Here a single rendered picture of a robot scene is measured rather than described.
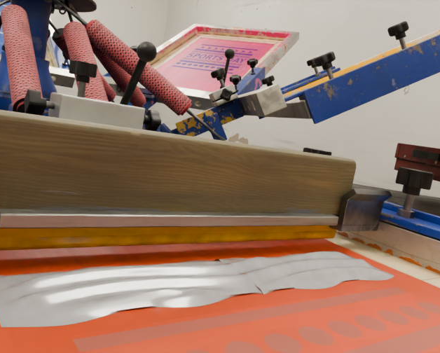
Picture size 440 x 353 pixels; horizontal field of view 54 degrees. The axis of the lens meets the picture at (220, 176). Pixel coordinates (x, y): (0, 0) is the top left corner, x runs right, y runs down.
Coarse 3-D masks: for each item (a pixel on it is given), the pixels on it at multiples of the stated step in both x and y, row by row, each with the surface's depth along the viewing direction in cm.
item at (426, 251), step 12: (384, 228) 53; (396, 228) 52; (360, 240) 55; (372, 240) 54; (384, 240) 53; (396, 240) 51; (408, 240) 50; (420, 240) 49; (432, 240) 48; (396, 252) 51; (408, 252) 50; (420, 252) 49; (432, 252) 48; (420, 264) 49; (432, 264) 48
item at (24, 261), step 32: (0, 256) 31; (32, 256) 32; (64, 256) 33; (96, 256) 34; (128, 256) 36; (160, 256) 37; (192, 256) 39; (96, 320) 25; (128, 320) 25; (160, 320) 26; (0, 352) 20; (32, 352) 21; (64, 352) 21
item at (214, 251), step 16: (272, 240) 49; (288, 240) 50; (304, 240) 51; (320, 240) 53; (208, 256) 39; (224, 256) 40; (240, 256) 41; (256, 256) 42; (272, 256) 43; (352, 256) 48; (400, 272) 45; (336, 288) 37; (352, 288) 38; (368, 288) 38; (400, 288) 40; (416, 288) 41; (432, 288) 42
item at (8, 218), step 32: (0, 224) 28; (32, 224) 29; (64, 224) 31; (96, 224) 32; (128, 224) 33; (160, 224) 35; (192, 224) 37; (224, 224) 39; (256, 224) 41; (288, 224) 44; (320, 224) 47
